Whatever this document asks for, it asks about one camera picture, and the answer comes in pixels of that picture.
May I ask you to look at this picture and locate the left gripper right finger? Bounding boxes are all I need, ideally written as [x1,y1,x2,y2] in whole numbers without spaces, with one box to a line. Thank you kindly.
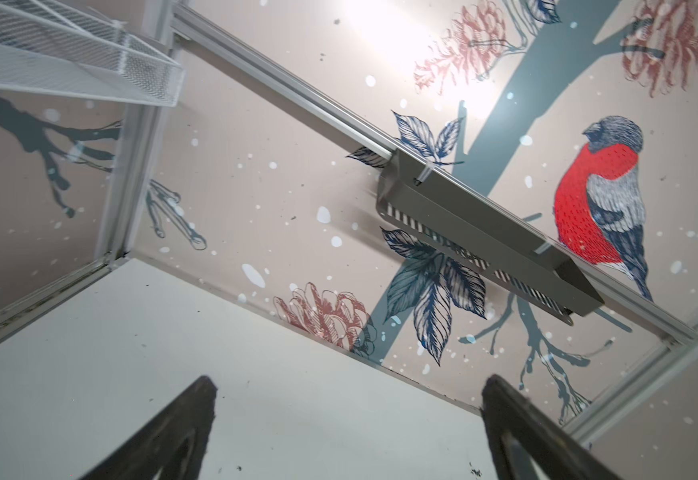
[481,375,619,480]

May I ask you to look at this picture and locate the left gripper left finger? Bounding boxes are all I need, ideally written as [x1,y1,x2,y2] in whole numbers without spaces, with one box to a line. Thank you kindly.
[84,376,218,480]

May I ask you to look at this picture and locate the black wire basket shelf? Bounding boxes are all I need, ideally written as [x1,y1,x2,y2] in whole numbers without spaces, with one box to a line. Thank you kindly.
[376,150,604,324]

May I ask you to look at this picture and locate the white wire mesh shelf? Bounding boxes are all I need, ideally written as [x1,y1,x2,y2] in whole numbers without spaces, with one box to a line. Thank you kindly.
[0,1,185,107]

